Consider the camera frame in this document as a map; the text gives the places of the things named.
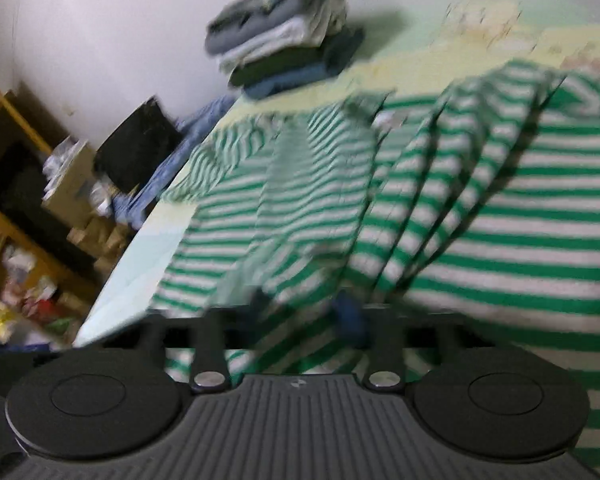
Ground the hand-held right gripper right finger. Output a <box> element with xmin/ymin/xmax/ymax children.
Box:
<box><xmin>334</xmin><ymin>297</ymin><xmax>501</xmax><ymax>392</ymax></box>

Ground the black bag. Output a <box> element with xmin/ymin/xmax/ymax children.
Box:
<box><xmin>93</xmin><ymin>95</ymin><xmax>183</xmax><ymax>196</ymax></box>

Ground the cartoon printed blanket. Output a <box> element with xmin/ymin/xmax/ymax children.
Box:
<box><xmin>72</xmin><ymin>0</ymin><xmax>600</xmax><ymax>348</ymax></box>

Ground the beige cardboard box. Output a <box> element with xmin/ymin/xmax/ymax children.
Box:
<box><xmin>41</xmin><ymin>140</ymin><xmax>98</xmax><ymax>226</ymax></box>

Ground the stack of folded clothes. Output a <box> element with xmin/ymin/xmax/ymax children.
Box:
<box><xmin>216</xmin><ymin>0</ymin><xmax>351</xmax><ymax>75</ymax></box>
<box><xmin>242</xmin><ymin>27</ymin><xmax>367</xmax><ymax>101</ymax></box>

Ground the dark green folded garment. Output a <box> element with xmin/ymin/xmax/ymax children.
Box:
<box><xmin>227</xmin><ymin>45</ymin><xmax>331</xmax><ymax>87</ymax></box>

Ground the green white striped shirt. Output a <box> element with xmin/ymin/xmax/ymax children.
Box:
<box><xmin>150</xmin><ymin>57</ymin><xmax>600</xmax><ymax>478</ymax></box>

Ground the grey folded garment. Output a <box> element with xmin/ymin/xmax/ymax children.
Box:
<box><xmin>204</xmin><ymin>7</ymin><xmax>301</xmax><ymax>56</ymax></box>

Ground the blue patterned cloth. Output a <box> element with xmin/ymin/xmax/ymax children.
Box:
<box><xmin>111</xmin><ymin>94</ymin><xmax>241</xmax><ymax>233</ymax></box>

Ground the pile of colourful packets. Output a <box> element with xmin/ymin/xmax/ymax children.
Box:
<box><xmin>0</xmin><ymin>240</ymin><xmax>76</xmax><ymax>351</ymax></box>

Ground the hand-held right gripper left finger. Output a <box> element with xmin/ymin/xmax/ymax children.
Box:
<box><xmin>102</xmin><ymin>287</ymin><xmax>272</xmax><ymax>395</ymax></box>

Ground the yellow wooden shelf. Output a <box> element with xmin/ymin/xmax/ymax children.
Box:
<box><xmin>0</xmin><ymin>79</ymin><xmax>101</xmax><ymax>356</ymax></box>

